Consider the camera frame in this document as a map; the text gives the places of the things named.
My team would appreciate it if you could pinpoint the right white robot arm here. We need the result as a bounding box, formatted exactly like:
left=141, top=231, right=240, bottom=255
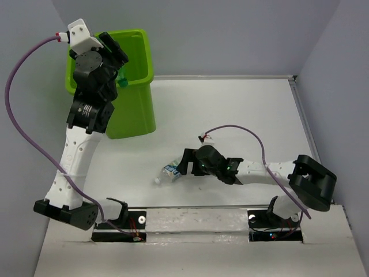
left=177, top=145, right=337, bottom=226

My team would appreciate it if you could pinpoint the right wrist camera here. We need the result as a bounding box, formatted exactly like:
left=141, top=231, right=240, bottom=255
left=198, top=133, right=214, bottom=147

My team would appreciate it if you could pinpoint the green plastic bottle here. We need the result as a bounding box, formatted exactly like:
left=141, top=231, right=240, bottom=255
left=116, top=67, right=128, bottom=88

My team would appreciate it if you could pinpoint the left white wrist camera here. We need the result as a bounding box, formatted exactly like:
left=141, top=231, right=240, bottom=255
left=56, top=18, right=104, bottom=55

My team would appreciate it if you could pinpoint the green plastic bin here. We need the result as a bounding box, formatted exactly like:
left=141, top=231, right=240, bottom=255
left=66, top=29, right=156, bottom=139

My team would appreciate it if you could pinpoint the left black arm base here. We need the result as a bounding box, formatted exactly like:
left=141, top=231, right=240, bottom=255
left=91, top=209, right=147, bottom=243

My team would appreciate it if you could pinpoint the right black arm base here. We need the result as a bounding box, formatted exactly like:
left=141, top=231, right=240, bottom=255
left=248, top=209, right=303, bottom=242

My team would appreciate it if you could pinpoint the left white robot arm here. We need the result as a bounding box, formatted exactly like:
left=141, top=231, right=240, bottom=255
left=33, top=32, right=129, bottom=230

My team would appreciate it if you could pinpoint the clear bottle blue white label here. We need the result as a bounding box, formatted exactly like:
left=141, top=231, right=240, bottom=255
left=155, top=157, right=182, bottom=185

